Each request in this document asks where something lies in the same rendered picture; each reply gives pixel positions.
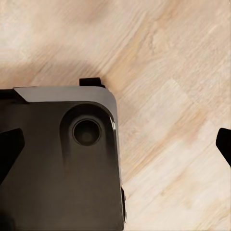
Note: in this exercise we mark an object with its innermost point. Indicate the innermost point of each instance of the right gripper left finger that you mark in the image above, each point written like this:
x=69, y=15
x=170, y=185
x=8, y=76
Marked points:
x=12, y=143

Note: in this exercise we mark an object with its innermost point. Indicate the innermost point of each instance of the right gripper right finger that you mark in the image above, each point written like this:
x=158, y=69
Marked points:
x=223, y=142

